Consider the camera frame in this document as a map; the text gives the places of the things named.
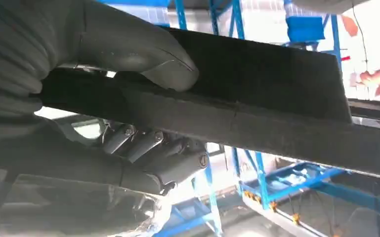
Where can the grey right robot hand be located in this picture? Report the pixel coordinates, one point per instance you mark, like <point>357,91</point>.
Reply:
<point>127,49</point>

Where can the blue steel shelf rack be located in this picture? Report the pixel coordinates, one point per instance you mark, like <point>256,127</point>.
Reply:
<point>237,16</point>
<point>291,183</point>

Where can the clear plastic film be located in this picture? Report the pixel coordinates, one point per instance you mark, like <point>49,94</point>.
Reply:
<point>78,212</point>

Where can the blue plastic crate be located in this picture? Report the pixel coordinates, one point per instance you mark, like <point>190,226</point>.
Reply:
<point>304,29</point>

